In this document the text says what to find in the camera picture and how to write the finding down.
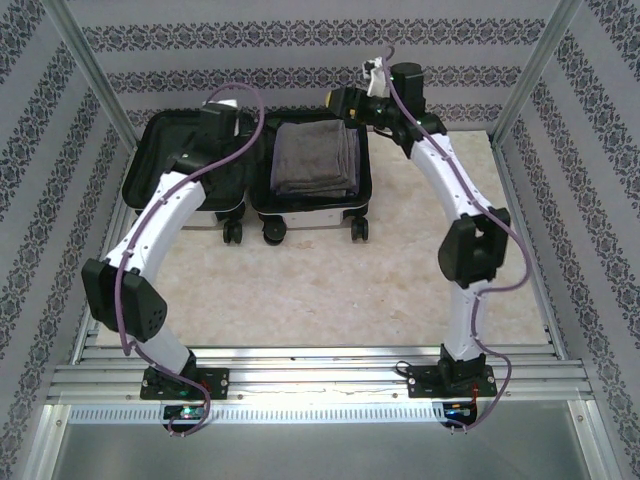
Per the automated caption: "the white hard-shell suitcase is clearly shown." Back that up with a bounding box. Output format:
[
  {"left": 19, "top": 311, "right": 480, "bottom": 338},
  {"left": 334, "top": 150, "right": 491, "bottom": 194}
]
[{"left": 122, "top": 107, "right": 372, "bottom": 246}]

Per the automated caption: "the black folded shirt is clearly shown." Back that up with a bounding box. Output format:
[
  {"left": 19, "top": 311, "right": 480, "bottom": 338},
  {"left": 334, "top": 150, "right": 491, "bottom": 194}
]
[{"left": 345, "top": 127, "right": 362, "bottom": 199}]

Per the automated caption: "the grey folded towel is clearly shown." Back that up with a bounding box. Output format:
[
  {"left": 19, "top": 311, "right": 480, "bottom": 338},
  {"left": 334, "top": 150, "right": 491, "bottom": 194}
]
[{"left": 269, "top": 119, "right": 359, "bottom": 200}]

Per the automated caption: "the small circuit board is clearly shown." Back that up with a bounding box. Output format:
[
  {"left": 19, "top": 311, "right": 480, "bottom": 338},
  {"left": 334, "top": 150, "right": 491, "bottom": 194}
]
[
  {"left": 163, "top": 404, "right": 207, "bottom": 422},
  {"left": 442, "top": 401, "right": 479, "bottom": 419}
]

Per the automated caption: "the grey metal panel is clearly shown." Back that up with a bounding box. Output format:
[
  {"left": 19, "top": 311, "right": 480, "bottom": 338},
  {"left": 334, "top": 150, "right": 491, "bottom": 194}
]
[{"left": 42, "top": 402, "right": 609, "bottom": 480}]

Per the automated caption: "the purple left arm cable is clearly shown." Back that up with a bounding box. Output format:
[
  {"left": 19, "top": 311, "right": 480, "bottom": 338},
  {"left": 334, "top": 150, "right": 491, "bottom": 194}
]
[{"left": 117, "top": 85, "right": 266, "bottom": 439}]

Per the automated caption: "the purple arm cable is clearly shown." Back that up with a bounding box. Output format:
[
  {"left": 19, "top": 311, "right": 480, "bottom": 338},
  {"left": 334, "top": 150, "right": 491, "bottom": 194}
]
[
  {"left": 117, "top": 85, "right": 266, "bottom": 439},
  {"left": 384, "top": 45, "right": 532, "bottom": 436}
]

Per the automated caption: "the aluminium side rail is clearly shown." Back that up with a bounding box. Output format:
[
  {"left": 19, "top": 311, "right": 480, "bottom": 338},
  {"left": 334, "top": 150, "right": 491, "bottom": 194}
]
[
  {"left": 492, "top": 137, "right": 569, "bottom": 359},
  {"left": 69, "top": 142, "right": 149, "bottom": 361}
]

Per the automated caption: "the aluminium corner post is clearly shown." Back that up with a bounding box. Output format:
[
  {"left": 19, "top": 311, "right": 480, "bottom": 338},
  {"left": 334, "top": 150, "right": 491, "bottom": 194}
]
[
  {"left": 42, "top": 0, "right": 140, "bottom": 149},
  {"left": 492, "top": 0, "right": 585, "bottom": 147}
]

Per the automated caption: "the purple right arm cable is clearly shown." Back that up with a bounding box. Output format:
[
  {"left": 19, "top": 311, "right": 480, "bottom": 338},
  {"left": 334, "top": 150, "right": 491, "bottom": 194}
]
[{"left": 384, "top": 45, "right": 532, "bottom": 436}]

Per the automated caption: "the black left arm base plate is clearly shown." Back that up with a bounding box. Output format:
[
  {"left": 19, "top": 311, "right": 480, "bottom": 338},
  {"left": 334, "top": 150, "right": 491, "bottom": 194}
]
[{"left": 141, "top": 367, "right": 230, "bottom": 401}]

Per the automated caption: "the aluminium mounting rail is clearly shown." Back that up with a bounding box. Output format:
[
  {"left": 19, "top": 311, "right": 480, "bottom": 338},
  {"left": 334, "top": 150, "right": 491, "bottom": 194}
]
[{"left": 47, "top": 327, "right": 594, "bottom": 407}]

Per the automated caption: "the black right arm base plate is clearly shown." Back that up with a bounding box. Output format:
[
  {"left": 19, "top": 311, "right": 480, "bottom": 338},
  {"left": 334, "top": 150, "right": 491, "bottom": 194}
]
[{"left": 407, "top": 363, "right": 498, "bottom": 400}]

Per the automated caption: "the slotted white cable duct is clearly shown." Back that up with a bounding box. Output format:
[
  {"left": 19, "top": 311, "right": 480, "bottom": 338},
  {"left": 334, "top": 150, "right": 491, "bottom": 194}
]
[{"left": 67, "top": 403, "right": 446, "bottom": 422}]

